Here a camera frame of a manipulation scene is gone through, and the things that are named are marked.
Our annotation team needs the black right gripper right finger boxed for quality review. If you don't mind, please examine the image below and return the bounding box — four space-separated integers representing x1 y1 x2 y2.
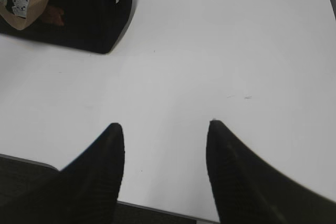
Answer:
206 120 335 223

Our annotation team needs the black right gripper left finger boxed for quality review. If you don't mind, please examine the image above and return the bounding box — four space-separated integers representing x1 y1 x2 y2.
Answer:
1 123 124 223

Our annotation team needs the black fabric bag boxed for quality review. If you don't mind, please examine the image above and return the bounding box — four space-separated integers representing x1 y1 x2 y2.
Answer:
1 0 132 54

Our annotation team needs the tan bag strap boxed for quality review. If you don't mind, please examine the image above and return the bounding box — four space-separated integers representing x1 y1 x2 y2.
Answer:
0 0 52 31

